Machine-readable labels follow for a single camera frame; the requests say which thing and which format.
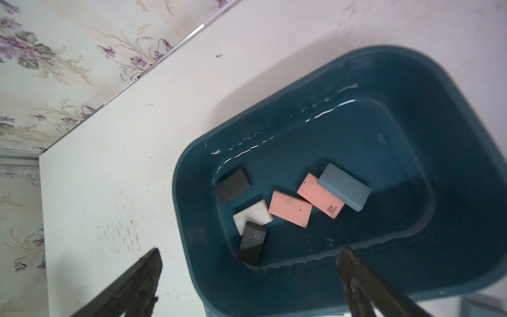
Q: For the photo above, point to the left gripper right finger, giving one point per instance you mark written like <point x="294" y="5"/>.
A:
<point x="366" y="290"/>

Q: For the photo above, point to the teal plastic storage box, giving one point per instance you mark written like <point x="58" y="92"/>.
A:
<point x="434" y="224"/>

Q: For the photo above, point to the blue eraser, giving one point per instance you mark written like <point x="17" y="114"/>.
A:
<point x="470" y="308"/>
<point x="345" y="187"/>

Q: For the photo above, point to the black eraser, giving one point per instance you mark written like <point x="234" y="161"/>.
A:
<point x="252" y="243"/>
<point x="233" y="186"/>

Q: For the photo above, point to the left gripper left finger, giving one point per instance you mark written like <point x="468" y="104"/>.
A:
<point x="132" y="294"/>

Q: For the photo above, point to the pink eraser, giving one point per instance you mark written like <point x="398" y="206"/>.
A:
<point x="291" y="209"/>
<point x="319" y="197"/>

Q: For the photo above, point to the white eraser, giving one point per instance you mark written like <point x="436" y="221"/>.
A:
<point x="257" y="213"/>

